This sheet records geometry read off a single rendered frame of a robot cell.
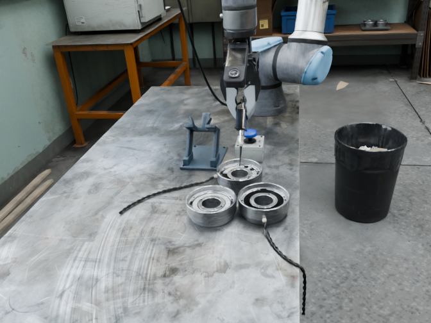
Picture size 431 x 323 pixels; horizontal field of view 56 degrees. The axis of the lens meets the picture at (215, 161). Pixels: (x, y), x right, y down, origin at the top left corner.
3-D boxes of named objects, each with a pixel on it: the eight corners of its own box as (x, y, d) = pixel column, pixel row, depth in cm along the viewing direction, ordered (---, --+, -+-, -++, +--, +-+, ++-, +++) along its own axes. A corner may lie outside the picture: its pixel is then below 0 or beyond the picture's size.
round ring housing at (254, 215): (239, 198, 91) (238, 182, 89) (287, 197, 90) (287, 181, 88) (238, 227, 82) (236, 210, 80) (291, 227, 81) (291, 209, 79)
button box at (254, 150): (262, 163, 104) (262, 145, 102) (235, 162, 106) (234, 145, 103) (265, 149, 111) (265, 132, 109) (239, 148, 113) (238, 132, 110)
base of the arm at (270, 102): (244, 100, 146) (244, 73, 142) (287, 100, 143) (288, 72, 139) (239, 116, 133) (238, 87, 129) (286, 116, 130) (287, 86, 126)
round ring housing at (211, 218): (184, 230, 82) (182, 213, 80) (190, 200, 91) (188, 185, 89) (236, 229, 81) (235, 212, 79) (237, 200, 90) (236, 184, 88)
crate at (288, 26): (333, 26, 430) (335, 4, 420) (334, 34, 398) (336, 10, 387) (283, 27, 442) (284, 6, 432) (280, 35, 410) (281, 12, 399)
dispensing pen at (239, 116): (232, 163, 96) (236, 93, 98) (235, 165, 100) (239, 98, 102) (241, 163, 95) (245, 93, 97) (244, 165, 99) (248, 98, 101)
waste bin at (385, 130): (401, 229, 201) (415, 152, 181) (330, 225, 207) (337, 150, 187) (388, 192, 231) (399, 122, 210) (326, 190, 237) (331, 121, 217)
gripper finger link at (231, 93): (241, 112, 104) (243, 77, 100) (236, 121, 99) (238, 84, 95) (229, 111, 105) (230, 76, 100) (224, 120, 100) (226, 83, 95)
